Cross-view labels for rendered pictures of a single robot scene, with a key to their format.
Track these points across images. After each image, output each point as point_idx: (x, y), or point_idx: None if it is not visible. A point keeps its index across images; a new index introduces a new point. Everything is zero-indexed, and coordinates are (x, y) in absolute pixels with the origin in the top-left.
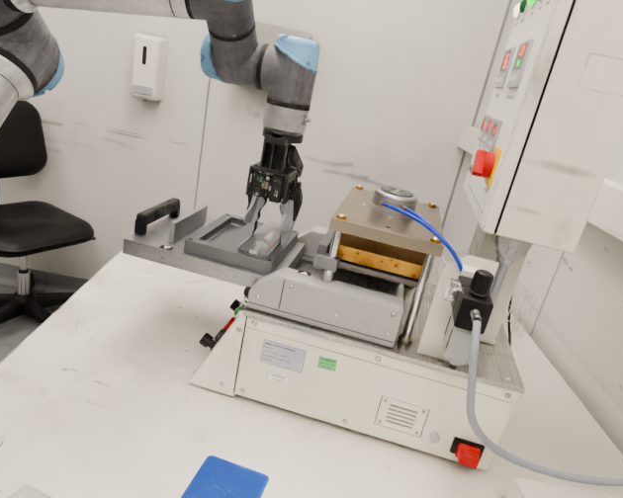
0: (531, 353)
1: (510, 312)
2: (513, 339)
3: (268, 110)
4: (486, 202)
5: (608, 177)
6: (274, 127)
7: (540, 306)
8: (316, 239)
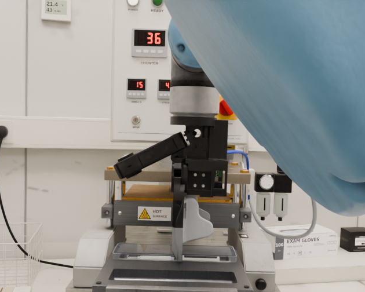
0: (67, 262)
1: None
2: (46, 265)
3: (214, 94)
4: (238, 128)
5: (46, 115)
6: (218, 112)
7: (23, 235)
8: (110, 245)
